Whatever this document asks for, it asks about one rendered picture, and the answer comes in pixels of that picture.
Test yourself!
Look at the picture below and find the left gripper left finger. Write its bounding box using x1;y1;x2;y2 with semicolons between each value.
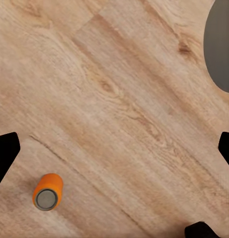
0;132;20;182

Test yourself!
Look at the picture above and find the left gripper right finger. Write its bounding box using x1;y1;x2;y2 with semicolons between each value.
218;131;229;164

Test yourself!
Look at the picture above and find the trash can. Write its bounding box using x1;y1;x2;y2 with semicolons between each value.
203;0;229;93

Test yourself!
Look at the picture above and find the can of soda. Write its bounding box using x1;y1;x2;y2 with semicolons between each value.
32;174;63;211

